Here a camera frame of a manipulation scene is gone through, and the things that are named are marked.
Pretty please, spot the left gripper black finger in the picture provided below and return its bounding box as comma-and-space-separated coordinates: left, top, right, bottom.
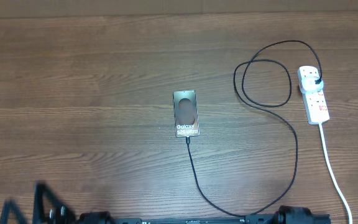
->
32, 182, 69, 224
0, 200, 28, 224

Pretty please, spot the black charger cable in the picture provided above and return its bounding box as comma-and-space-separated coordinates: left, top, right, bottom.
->
184, 39, 324, 218

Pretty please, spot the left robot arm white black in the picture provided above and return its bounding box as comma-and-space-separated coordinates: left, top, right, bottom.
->
32, 182, 114, 224

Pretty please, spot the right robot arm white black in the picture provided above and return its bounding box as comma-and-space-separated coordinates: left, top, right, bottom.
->
272, 205, 314, 224

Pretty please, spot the white charger plug adapter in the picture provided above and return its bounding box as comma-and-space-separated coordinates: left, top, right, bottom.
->
300, 77, 324, 94

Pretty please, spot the white power strip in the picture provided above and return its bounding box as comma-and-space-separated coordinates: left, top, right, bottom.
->
297, 65, 330, 125

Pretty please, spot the white power strip cord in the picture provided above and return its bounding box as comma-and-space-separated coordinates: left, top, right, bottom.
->
318, 123, 354, 224

